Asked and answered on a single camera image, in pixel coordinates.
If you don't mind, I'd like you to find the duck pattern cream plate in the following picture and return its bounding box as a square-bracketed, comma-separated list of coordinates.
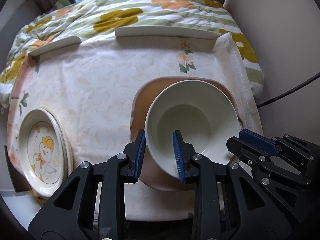
[17, 107, 67, 199]

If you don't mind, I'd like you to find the pink handled plate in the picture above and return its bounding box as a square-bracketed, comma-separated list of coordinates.
[130, 77, 244, 192]

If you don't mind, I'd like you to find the cream bowl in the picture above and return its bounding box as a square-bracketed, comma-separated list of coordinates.
[145, 80, 240, 178]

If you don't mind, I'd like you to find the floral striped quilt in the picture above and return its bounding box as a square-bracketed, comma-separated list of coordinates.
[1, 0, 264, 107]

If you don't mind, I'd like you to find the black cable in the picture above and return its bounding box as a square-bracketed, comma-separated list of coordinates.
[256, 71, 320, 110]

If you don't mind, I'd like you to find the cream patterned tablecloth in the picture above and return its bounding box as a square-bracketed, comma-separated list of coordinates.
[6, 32, 263, 222]

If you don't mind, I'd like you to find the white tray rail left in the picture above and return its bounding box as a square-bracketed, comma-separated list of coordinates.
[29, 36, 81, 57]

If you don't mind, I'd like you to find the white tray rail right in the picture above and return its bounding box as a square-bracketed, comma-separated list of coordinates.
[115, 26, 222, 40]

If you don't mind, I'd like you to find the white tray rail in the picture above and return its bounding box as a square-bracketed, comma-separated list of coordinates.
[115, 26, 222, 40]
[29, 36, 81, 57]

